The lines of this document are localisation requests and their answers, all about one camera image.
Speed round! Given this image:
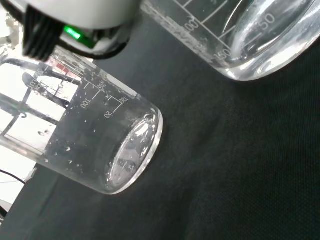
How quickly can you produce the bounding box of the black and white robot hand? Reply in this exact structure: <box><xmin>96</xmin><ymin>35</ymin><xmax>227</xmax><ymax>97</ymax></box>
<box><xmin>0</xmin><ymin>0</ymin><xmax>141</xmax><ymax>62</ymax></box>

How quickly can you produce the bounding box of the black bench cloth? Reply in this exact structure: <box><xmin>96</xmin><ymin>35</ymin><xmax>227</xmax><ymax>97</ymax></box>
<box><xmin>0</xmin><ymin>9</ymin><xmax>320</xmax><ymax>240</ymax></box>

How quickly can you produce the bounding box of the thin black cable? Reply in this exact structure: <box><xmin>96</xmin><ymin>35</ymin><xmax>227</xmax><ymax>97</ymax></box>
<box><xmin>0</xmin><ymin>169</ymin><xmax>27</xmax><ymax>185</ymax></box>

